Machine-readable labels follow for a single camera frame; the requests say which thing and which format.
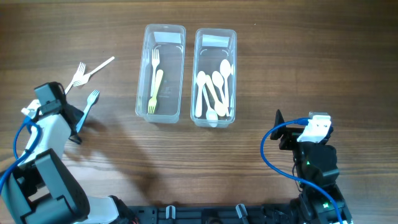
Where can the white fork long handle top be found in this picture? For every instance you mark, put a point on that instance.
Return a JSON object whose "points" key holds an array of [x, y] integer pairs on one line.
{"points": [[86, 77]]}

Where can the yellow plastic spoon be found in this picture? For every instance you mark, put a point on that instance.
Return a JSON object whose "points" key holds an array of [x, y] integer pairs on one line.
{"points": [[218, 106]]}

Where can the white fork thick handle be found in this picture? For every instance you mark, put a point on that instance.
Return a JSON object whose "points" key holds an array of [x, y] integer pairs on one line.
{"points": [[91, 100]]}

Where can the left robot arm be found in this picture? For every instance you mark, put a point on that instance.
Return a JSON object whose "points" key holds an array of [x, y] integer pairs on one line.
{"points": [[38, 187]]}

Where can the clear plastic container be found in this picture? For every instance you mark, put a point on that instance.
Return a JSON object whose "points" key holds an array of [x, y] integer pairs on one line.
{"points": [[211, 47], [170, 41]]}

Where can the left clear plastic container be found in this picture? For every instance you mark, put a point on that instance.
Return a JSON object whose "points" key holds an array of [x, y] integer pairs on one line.
{"points": [[170, 41]]}

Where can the white spoon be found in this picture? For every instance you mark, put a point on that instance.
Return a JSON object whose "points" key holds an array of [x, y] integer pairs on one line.
{"points": [[225, 70], [218, 81], [211, 114]]}

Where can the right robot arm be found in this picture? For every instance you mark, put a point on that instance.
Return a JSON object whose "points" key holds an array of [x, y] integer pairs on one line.
{"points": [[314, 171]]}

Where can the white spoon horizontal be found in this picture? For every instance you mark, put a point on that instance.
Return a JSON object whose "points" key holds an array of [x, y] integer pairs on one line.
{"points": [[201, 80]]}

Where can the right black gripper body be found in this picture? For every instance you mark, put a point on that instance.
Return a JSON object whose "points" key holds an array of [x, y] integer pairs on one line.
{"points": [[289, 140]]}

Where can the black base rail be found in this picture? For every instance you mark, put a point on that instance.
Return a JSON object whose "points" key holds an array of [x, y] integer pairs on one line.
{"points": [[211, 214]]}

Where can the right clear plastic container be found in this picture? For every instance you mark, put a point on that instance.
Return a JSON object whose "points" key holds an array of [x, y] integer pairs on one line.
{"points": [[211, 47]]}

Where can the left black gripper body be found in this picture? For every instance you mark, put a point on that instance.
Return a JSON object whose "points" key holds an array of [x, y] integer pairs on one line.
{"points": [[72, 115]]}

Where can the yellow plastic fork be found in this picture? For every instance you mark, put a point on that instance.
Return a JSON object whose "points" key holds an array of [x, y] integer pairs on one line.
{"points": [[153, 100]]}

